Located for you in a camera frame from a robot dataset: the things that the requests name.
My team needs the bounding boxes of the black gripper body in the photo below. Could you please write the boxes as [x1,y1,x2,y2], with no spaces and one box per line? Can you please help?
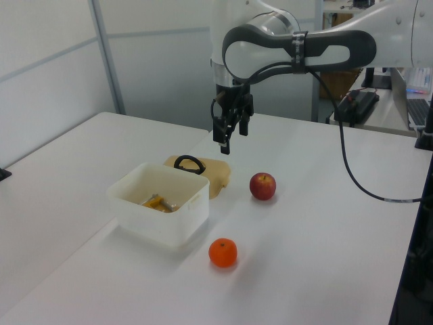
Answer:
[214,83,255,118]

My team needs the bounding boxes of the red apple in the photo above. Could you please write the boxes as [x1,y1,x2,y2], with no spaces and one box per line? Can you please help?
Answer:
[249,172,277,201]

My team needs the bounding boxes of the orange mandarin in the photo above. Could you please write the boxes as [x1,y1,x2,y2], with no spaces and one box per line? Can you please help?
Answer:
[208,238,238,269]

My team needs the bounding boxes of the white plastic container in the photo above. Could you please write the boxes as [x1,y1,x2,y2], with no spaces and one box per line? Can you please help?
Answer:
[106,161,210,252]

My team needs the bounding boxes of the yellow C-clamp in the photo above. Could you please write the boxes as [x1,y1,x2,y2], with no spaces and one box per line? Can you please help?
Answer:
[138,192,180,213]

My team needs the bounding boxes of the brown cardboard box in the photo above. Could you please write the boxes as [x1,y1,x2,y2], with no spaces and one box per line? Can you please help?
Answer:
[319,69,360,100]

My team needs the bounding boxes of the black electronic device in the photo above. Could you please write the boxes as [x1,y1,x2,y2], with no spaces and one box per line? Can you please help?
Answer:
[337,89,380,128]

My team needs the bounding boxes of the black monitor stand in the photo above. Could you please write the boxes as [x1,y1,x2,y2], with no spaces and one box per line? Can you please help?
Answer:
[361,66,392,91]

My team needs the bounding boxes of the white desk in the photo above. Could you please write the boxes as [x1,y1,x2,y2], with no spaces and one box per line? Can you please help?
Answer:
[325,67,420,138]

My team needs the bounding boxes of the keyboard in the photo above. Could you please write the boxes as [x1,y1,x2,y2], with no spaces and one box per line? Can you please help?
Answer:
[407,97,432,130]

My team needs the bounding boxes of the beige lid with black handle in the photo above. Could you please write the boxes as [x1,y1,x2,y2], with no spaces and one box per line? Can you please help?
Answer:
[163,154,233,200]

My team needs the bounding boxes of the black strap on arm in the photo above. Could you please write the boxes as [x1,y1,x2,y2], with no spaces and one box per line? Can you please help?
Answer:
[290,30,309,74]

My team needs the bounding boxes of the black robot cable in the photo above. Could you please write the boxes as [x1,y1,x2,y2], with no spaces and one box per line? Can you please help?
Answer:
[210,60,422,204]

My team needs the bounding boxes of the grey partition post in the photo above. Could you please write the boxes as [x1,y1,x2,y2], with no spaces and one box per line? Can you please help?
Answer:
[90,0,127,116]

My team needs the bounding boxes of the black camera stand pole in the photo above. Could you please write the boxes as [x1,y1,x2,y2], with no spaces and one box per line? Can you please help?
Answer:
[388,91,433,325]

